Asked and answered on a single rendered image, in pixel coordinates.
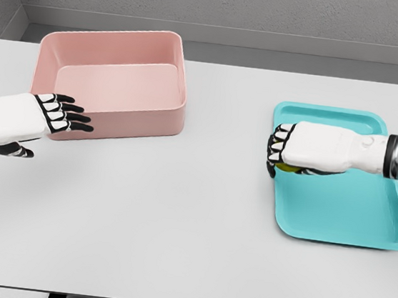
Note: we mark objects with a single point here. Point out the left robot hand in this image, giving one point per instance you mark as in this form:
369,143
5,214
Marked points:
16,114

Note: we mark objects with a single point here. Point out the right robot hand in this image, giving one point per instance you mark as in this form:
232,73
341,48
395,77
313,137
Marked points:
311,144

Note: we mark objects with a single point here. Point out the yellow-green tennis ball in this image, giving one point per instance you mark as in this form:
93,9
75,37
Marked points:
287,167

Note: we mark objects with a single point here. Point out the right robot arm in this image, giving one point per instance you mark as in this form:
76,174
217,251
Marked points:
389,154

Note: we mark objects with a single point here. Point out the blue plastic tray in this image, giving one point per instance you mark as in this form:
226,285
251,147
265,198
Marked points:
343,205

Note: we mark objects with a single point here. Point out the pink plastic basket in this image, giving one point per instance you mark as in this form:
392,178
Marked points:
121,75

